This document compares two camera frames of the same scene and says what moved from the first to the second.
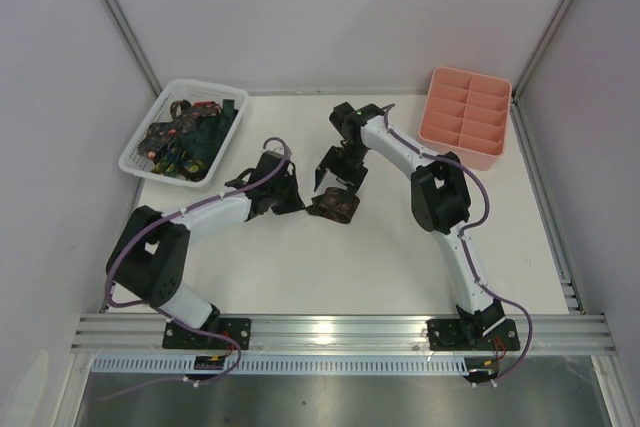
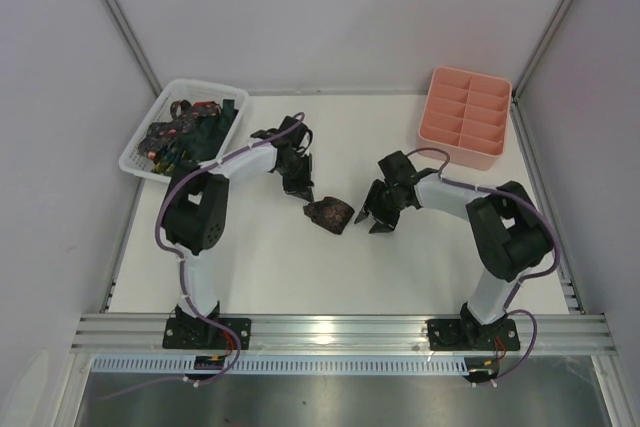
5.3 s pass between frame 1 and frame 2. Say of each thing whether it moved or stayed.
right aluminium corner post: stayed
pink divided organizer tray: stayed
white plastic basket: stayed
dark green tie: stayed
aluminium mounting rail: stayed
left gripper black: moved
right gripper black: moved
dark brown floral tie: moved
